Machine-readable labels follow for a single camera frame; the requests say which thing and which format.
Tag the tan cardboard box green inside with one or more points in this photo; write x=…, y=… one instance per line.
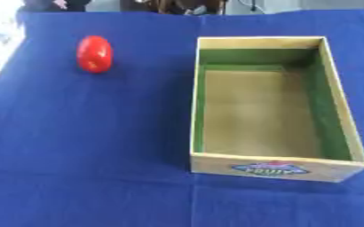
x=263, y=118

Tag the brown wooden chair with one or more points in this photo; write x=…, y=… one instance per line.
x=185, y=6

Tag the person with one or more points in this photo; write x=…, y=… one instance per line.
x=55, y=5

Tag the red oval toy fruit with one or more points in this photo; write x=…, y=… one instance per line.
x=94, y=53

